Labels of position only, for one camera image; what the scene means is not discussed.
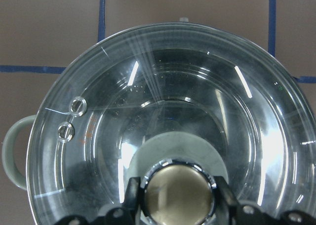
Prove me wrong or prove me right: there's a glass pot lid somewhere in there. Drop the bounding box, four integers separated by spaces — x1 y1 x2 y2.
26 22 316 225

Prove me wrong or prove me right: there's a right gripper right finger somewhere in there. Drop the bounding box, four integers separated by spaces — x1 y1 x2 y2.
214 176 238 225

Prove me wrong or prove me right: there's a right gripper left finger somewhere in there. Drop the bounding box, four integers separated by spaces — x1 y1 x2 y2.
122 177 141 225

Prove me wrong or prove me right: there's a pale green steel pot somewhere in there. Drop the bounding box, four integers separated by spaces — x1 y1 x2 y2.
1 16 316 225

